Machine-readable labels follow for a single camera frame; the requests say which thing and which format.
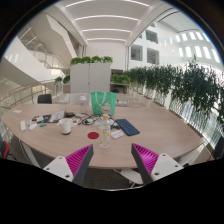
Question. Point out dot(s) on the white remote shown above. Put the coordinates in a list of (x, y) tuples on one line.
[(23, 125)]

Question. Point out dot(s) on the white cabinet with plants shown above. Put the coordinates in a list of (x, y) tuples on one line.
[(90, 78)]

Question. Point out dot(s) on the black chair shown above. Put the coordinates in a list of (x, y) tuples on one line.
[(44, 98)]

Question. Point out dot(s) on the glass balustrade with wooden handrail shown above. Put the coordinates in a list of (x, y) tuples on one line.
[(20, 95)]

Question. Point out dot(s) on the clear yellow-capped drink bottle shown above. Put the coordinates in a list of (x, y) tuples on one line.
[(104, 133)]

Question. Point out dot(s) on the small blue box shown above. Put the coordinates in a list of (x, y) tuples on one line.
[(43, 125)]

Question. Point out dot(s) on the black wallet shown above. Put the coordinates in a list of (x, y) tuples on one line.
[(70, 115)]

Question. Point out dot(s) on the low planter with plants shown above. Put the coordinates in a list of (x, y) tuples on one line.
[(120, 79)]

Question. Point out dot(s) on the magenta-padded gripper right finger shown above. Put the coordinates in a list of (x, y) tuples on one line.
[(146, 160)]

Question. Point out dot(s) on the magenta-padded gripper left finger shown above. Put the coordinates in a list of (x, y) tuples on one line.
[(78, 160)]

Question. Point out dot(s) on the ceiling light strips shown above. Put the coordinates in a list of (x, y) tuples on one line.
[(106, 17)]

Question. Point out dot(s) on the row of green hedge plants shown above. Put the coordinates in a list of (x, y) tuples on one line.
[(186, 86)]

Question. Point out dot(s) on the white staircase with railing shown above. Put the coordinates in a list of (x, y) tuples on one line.
[(50, 56)]

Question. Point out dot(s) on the small potted plants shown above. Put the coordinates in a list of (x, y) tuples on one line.
[(62, 80)]

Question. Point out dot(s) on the red chair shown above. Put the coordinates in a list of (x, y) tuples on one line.
[(4, 148)]

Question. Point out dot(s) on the white mug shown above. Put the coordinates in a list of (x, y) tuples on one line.
[(65, 126)]

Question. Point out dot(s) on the flat round red coaster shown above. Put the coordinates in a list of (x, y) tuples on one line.
[(93, 135)]

